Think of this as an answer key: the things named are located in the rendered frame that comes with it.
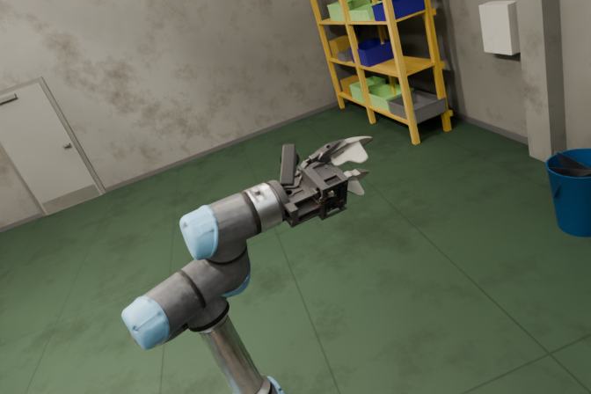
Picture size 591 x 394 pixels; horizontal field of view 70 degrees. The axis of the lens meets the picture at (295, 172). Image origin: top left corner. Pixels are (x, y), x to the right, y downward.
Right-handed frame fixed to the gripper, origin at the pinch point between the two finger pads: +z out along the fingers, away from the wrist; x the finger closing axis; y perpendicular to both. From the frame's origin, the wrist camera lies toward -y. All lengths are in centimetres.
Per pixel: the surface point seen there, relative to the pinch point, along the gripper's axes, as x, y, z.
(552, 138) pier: -192, -110, 326
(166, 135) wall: -379, -601, 63
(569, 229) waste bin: -196, -35, 239
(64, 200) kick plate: -456, -624, -132
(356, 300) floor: -240, -91, 86
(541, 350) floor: -193, 14, 136
